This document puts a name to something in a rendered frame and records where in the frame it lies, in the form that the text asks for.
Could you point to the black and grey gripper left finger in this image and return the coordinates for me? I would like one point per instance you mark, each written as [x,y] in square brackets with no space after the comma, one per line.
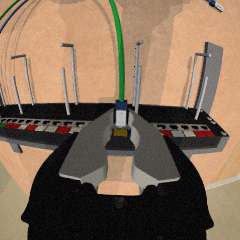
[80,158]

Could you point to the blue and white network cable plug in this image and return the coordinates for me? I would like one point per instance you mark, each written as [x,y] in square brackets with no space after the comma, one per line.
[214,4]

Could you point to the green patch cord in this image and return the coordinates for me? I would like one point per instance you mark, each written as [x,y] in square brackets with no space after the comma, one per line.
[120,46]

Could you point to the black network port rack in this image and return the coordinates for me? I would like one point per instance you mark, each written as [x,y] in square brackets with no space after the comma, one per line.
[194,132]

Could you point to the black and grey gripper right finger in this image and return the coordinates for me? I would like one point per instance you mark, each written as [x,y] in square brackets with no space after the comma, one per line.
[158,161]

